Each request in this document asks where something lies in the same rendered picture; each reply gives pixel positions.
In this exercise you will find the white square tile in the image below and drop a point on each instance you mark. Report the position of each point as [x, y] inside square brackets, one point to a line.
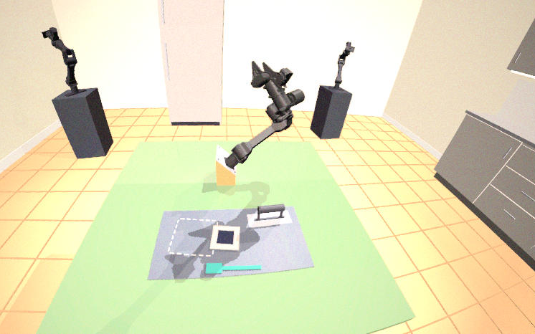
[225, 237]

